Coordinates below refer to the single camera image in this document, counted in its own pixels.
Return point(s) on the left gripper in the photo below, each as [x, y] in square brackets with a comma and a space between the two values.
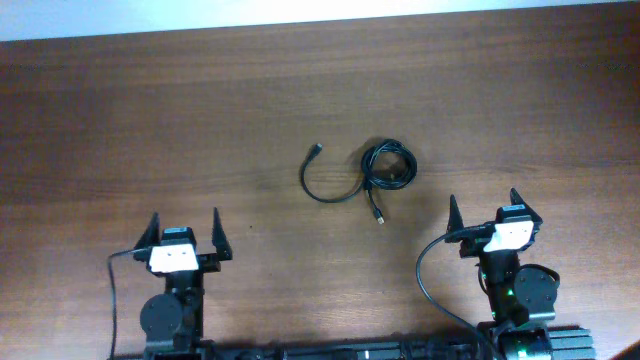
[213, 262]

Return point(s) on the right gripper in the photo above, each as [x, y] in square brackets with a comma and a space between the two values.
[475, 242]

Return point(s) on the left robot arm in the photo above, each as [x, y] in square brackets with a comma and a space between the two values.
[173, 320]

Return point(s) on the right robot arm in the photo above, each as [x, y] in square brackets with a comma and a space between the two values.
[517, 293]

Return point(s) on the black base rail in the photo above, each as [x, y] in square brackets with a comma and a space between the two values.
[569, 343]

